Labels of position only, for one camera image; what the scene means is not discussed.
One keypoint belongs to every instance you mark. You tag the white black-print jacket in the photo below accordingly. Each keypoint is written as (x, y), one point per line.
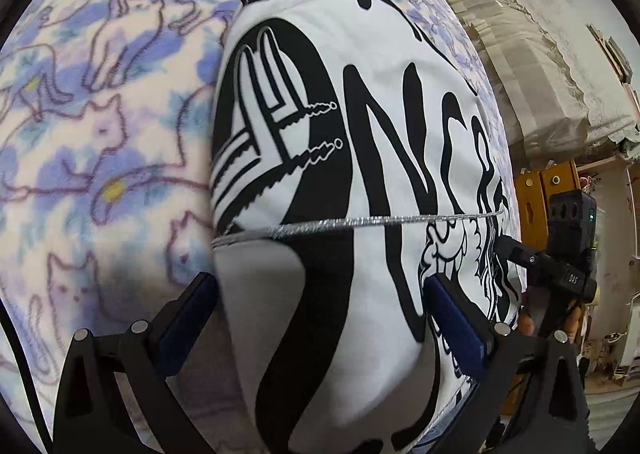
(375, 83)

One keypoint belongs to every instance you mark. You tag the person's right hand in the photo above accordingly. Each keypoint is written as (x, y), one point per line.
(574, 319)

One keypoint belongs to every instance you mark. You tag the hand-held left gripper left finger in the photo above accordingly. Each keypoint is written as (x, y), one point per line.
(185, 320)

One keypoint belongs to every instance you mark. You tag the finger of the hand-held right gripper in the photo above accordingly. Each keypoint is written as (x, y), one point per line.
(517, 252)

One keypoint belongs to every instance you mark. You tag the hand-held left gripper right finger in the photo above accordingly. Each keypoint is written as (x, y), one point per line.
(455, 325)

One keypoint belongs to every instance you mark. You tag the wooden drawer cabinet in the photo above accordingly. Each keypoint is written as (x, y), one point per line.
(537, 194)

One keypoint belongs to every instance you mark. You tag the purple cat-print blanket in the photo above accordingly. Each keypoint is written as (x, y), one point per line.
(100, 83)

